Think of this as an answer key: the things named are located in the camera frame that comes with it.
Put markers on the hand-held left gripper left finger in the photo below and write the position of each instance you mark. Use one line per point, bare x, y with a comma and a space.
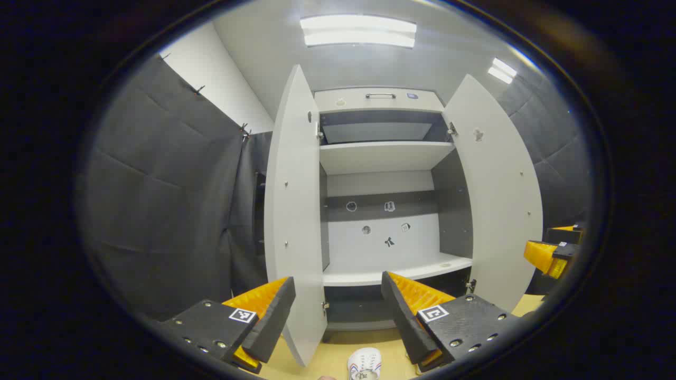
274, 316

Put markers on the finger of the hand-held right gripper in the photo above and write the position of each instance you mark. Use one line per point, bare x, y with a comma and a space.
565, 235
538, 253

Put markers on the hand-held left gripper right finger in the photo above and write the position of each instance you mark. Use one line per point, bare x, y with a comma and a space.
401, 322

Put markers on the white canvas shoe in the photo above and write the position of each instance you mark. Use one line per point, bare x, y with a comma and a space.
364, 363

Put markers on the white grey shoe cabinet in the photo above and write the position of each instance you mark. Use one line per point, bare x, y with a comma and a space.
380, 158

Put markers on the small ceiling light panel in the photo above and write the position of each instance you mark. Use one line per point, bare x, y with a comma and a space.
501, 70

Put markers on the large ceiling light panel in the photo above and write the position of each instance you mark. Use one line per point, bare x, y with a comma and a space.
359, 31

